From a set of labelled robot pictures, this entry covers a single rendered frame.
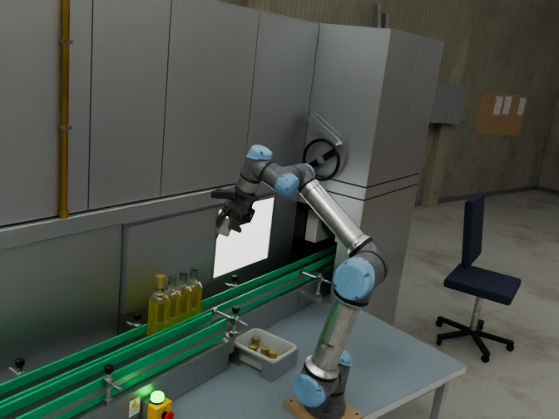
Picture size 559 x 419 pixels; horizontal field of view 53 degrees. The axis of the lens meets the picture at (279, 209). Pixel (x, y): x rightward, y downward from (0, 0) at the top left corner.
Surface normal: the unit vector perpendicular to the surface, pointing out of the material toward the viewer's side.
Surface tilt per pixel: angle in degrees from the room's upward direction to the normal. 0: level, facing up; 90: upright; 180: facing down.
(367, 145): 90
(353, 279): 82
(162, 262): 90
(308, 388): 97
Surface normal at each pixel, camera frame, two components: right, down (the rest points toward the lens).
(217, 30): 0.81, 0.24
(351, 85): -0.58, 0.15
